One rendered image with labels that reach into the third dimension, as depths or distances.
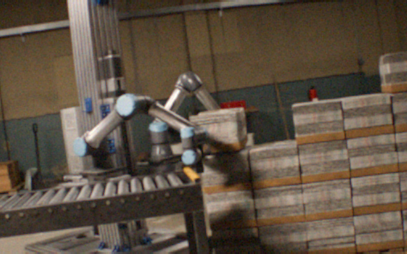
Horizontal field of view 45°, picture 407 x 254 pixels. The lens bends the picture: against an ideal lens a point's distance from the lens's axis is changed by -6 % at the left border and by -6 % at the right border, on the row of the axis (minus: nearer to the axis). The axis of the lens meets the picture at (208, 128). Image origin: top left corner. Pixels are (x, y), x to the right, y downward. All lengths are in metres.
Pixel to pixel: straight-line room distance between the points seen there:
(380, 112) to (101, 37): 1.84
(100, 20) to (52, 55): 6.26
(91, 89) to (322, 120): 1.51
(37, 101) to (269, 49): 4.49
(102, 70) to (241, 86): 6.56
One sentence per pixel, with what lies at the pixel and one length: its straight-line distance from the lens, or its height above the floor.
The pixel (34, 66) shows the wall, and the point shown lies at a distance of 9.77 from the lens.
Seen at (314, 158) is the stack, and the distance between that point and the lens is 3.02.
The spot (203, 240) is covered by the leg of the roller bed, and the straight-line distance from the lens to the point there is 2.32.
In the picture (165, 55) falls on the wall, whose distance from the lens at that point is 9.65.
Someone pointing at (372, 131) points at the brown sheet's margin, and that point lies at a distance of 3.02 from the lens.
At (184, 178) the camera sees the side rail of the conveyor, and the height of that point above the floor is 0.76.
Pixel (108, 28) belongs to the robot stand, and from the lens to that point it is 3.53.
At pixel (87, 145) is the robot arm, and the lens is 3.04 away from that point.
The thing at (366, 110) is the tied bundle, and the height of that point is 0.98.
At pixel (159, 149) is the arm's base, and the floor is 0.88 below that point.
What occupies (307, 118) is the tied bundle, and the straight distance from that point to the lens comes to 2.99.
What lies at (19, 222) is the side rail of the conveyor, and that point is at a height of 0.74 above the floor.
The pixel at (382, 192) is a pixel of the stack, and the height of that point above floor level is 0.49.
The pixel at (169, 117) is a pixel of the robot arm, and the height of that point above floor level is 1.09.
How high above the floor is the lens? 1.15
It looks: 3 degrees down
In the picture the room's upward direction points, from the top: 8 degrees counter-clockwise
